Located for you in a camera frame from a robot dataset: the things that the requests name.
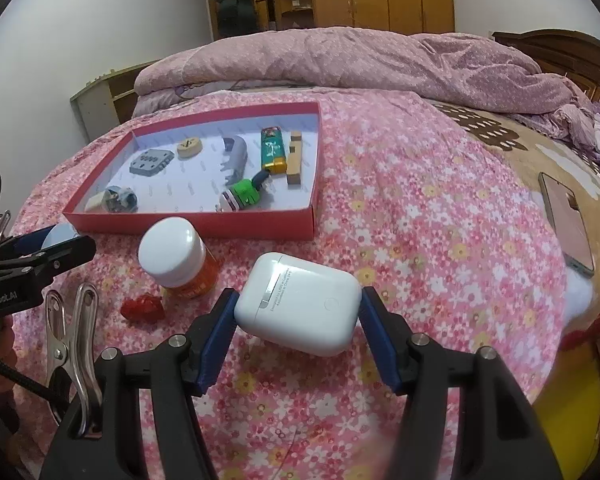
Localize yellow plastic object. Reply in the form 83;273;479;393
532;355;600;480

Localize dark hanging clothes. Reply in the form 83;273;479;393
215;0;258;38

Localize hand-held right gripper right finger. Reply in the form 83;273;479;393
358;286;563;480

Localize dark grey curved handle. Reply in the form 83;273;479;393
219;135;248;186

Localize small red crumpled object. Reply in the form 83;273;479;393
120;294;163;324

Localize smartphone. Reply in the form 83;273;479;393
538;172;596;278

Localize white earbuds case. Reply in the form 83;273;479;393
233;252;363;357

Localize red tray with white inside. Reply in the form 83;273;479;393
62;101;322;241

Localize pink folded quilt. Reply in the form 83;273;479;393
134;26;598;126

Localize green doll keychain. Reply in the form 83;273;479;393
219;170;273;212

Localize green lighter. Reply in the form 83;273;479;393
260;126;287;176

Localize grey remote control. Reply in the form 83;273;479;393
129;149;175;177

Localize notched wooden block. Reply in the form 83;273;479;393
286;131;303;187

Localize beige printed bed sheet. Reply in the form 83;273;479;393
430;100;600;341

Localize pink floral bed sheet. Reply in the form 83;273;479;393
7;87;573;480

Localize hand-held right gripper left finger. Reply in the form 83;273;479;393
40;287;241;480

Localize orange bottle with white cap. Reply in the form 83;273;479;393
137;216;223;300

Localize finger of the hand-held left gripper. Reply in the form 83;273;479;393
30;236;97;283
0;229;56;262

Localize pale side shelf unit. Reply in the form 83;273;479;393
70;62;158;143

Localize round patterned blue trinket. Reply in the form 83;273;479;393
102;186;140;212

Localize dark wooden headboard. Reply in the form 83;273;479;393
490;29;600;111

